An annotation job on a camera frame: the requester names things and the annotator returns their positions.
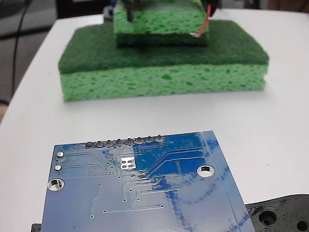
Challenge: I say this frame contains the dark vertical rod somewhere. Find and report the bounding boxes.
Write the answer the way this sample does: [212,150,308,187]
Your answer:
[125,0,134,23]

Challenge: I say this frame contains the large green scouring sponge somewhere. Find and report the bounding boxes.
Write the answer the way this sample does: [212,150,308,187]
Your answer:
[57,19,270,103]

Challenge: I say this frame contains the grey blurry background object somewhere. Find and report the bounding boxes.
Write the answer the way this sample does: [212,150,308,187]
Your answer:
[103,4,114,23]

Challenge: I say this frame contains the thin black cable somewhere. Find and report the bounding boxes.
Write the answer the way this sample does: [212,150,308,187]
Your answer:
[13,0,31,102]

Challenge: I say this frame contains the blue circuit board with pins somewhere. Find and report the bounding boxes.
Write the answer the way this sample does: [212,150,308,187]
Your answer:
[40,130,256,232]

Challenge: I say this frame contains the red wire with metal loop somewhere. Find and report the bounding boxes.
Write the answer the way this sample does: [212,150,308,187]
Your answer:
[190,4,213,38]

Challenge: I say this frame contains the small green scouring sponge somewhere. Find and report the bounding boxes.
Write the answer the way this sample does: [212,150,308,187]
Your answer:
[112,0,210,48]

